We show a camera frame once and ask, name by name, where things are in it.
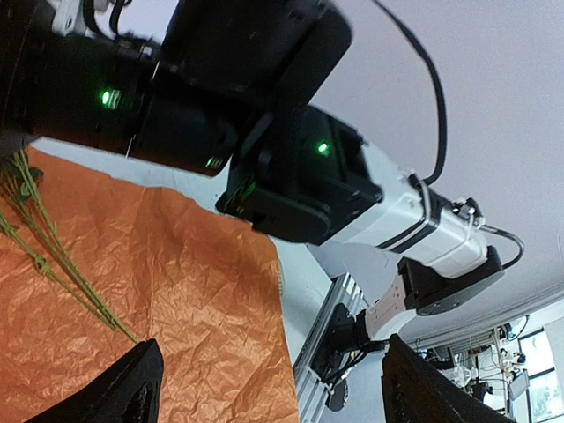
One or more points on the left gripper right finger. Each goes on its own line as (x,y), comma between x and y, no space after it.
(414,391)

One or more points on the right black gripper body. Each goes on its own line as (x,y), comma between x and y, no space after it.
(225,72)

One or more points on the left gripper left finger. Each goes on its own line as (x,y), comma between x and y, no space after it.
(128,391)

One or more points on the orange yellow wrapping paper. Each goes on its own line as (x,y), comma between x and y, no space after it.
(203,285)

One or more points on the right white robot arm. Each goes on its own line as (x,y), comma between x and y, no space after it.
(315,180)

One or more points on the background lab equipment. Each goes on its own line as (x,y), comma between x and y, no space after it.
(516,368)

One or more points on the loose bouquet flower stems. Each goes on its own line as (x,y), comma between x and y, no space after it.
(19,189)

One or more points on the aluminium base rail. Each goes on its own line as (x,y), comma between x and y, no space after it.
(318,357)

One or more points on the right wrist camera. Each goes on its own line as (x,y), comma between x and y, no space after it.
(77,16)

